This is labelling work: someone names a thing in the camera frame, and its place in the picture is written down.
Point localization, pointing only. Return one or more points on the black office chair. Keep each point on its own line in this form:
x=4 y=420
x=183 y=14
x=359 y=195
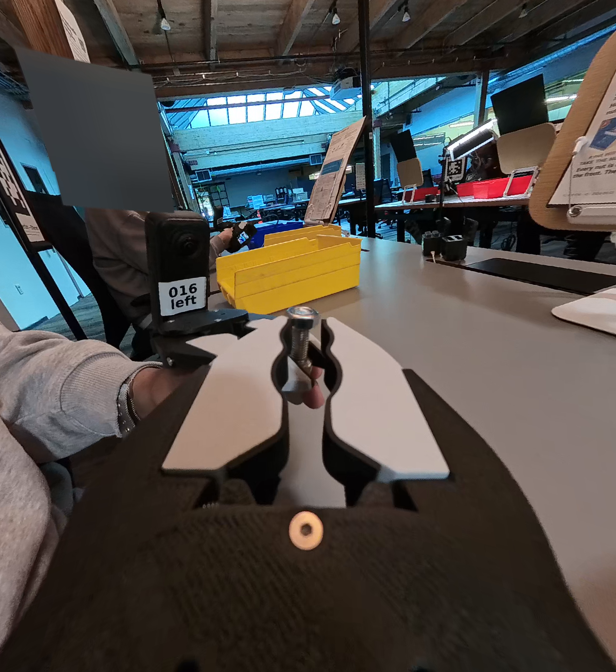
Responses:
x=61 y=231

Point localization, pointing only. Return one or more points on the blue plastic bin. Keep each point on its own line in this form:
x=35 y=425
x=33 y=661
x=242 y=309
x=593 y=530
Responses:
x=258 y=239

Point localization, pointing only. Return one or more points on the white paper notice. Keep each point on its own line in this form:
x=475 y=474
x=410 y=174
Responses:
x=74 y=31

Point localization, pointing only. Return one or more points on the silver hex bolt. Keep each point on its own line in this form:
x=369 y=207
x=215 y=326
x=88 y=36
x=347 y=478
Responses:
x=302 y=315

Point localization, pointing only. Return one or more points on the cardboard document stand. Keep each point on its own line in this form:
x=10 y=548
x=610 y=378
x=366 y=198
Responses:
x=334 y=178

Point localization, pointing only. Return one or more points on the yellow plastic bin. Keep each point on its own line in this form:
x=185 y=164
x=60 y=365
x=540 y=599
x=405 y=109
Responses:
x=292 y=278
x=297 y=234

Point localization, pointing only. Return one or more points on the white ceiling projector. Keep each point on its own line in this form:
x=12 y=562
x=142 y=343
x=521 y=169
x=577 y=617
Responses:
x=346 y=88

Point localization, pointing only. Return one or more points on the black pole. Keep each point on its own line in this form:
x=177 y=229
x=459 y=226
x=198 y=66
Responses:
x=367 y=131

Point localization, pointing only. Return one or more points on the red plastic bin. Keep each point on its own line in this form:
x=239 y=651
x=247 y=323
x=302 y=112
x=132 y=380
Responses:
x=464 y=190
x=502 y=186

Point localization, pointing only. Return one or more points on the wooden post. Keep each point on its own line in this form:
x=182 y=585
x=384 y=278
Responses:
x=35 y=26

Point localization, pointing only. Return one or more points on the printed instruction sheet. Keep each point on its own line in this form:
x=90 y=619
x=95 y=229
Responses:
x=607 y=136

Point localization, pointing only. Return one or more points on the person's grey sweater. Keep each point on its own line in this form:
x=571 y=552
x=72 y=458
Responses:
x=8 y=525

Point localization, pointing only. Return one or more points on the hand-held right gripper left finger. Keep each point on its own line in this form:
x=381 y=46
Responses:
x=229 y=409

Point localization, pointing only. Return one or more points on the black framed marker sign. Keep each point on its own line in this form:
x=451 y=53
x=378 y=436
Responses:
x=3 y=173

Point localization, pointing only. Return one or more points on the grey desk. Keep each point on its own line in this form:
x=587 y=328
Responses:
x=470 y=378

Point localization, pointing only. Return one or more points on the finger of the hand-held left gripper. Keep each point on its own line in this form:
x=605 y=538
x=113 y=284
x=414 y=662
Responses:
x=211 y=345
x=263 y=321

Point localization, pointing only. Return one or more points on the person's left hand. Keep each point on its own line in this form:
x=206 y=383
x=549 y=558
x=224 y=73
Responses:
x=155 y=393

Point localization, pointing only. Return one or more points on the black tripod stand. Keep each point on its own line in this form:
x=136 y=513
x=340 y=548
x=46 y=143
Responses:
x=441 y=210

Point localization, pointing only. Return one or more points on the white light bar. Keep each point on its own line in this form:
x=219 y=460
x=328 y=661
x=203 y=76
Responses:
x=470 y=140

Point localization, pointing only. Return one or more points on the long wooden desk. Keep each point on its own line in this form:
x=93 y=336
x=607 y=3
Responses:
x=407 y=206

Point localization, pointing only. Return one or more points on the person's left forearm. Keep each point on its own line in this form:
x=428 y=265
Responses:
x=50 y=378

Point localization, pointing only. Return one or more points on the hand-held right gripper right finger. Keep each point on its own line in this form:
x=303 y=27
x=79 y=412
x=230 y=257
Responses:
x=384 y=414

